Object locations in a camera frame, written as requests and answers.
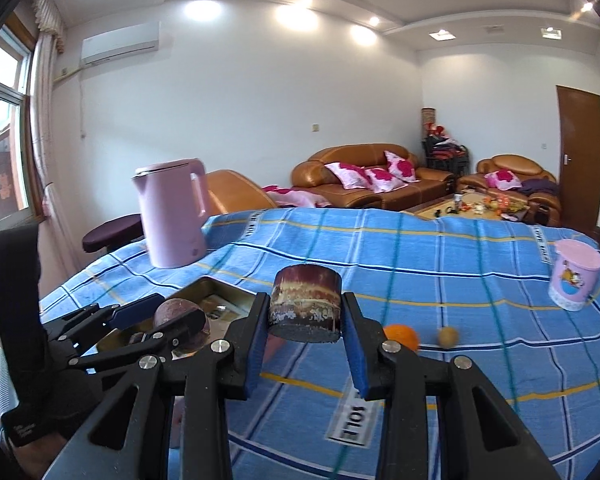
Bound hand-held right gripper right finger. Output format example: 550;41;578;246
341;291;563;480

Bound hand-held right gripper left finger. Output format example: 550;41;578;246
42;291;272;480

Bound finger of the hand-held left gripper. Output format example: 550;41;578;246
72;309;207;377
42;292;167;343

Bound purple passion fruit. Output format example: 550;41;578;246
153;298;212;353

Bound pink metal tin box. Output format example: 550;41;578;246
95;276;283;361

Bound small jar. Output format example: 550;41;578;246
268;265;343;345

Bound orange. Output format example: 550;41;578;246
383;325;421;352

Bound white mesh chair back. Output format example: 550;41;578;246
0;346;20;413

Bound dark purple stool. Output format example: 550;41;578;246
82;213;147;254

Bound pink electric kettle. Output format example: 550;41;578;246
131;158;212;269

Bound blue plaid tablecloth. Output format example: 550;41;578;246
39;207;600;480

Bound brown leather chair back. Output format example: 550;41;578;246
206;170;279;213

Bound pale sheer curtain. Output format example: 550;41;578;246
27;0;86;281

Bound wooden coffee table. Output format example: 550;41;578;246
400;192;531;223

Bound pink red blanket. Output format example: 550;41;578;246
261;185;332;209

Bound pink floral pillow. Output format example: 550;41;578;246
485;170;523;191
384;150;417;182
324;162;371;190
364;167;408;193

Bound brown leather sofa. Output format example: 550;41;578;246
291;143;456;212

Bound pile of assorted snacks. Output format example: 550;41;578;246
481;196;527;214

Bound stack of dark chairs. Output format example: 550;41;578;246
422;137;471;181

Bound pink cartoon bucket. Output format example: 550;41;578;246
547;239;600;313

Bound red plush items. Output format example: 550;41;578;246
426;122;455;142

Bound purple cloth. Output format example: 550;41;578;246
520;178;561;197

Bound brown leather armchair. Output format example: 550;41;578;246
457;155;563;226

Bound brown wooden door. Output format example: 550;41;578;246
556;85;600;236

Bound white wall air conditioner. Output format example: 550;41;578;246
80;21;160;67

